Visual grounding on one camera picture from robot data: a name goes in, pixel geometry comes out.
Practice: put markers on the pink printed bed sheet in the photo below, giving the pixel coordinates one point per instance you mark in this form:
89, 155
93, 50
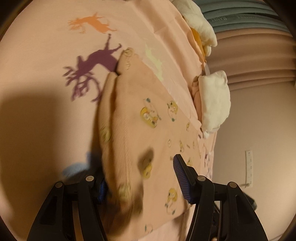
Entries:
46, 69

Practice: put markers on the teal curtain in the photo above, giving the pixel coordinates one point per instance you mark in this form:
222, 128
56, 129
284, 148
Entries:
242, 16

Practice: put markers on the white goose plush toy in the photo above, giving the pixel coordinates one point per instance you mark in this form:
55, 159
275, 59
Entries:
201, 25

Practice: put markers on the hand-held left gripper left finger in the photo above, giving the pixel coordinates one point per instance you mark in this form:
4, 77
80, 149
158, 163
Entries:
103, 192

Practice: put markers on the cream white folded garment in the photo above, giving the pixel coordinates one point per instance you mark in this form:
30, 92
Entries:
215, 104

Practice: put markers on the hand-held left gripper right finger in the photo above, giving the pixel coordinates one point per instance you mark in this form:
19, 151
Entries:
182, 178

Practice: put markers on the pink cartoon print shirt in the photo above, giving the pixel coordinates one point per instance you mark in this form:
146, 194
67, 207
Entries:
138, 120

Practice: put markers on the pink folded garment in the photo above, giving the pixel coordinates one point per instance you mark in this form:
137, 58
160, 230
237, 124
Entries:
196, 99

